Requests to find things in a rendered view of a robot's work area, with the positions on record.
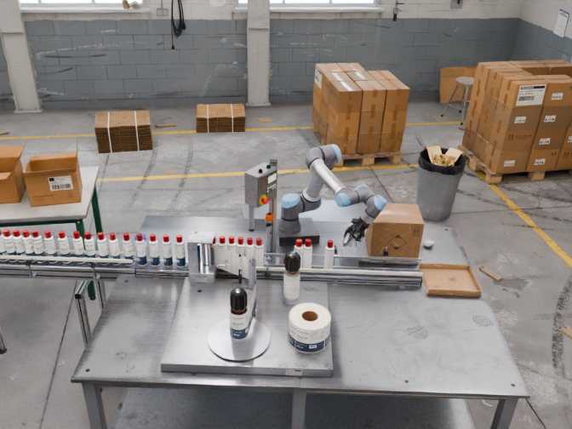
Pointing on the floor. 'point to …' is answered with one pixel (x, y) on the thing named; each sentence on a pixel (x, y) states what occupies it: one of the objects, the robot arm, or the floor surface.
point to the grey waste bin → (436, 194)
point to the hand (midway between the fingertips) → (344, 243)
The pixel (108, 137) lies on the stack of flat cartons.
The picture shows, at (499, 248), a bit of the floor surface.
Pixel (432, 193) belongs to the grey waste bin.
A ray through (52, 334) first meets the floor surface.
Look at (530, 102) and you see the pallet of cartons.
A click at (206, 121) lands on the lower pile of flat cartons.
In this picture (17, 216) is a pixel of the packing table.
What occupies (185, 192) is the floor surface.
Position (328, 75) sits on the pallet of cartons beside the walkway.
